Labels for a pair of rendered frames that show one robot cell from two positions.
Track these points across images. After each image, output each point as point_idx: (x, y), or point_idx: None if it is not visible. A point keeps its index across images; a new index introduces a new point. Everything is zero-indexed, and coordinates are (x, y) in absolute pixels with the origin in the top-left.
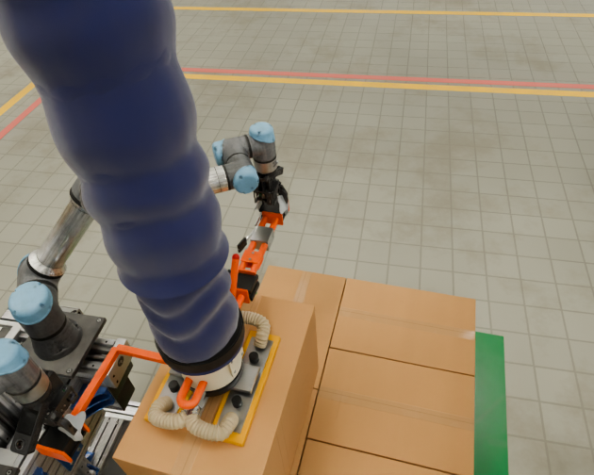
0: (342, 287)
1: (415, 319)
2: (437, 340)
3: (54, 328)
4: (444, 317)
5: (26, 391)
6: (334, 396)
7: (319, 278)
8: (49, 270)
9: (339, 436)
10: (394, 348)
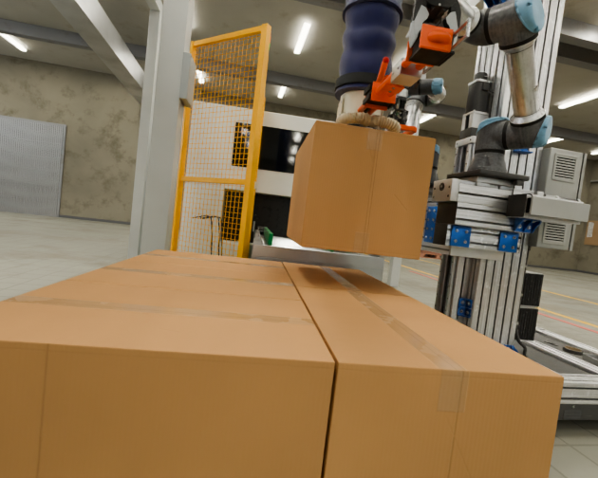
0: (331, 346)
1: (143, 312)
2: (105, 297)
3: (475, 147)
4: (62, 313)
5: None
6: (273, 283)
7: (406, 358)
8: (513, 114)
9: (257, 273)
10: (196, 296)
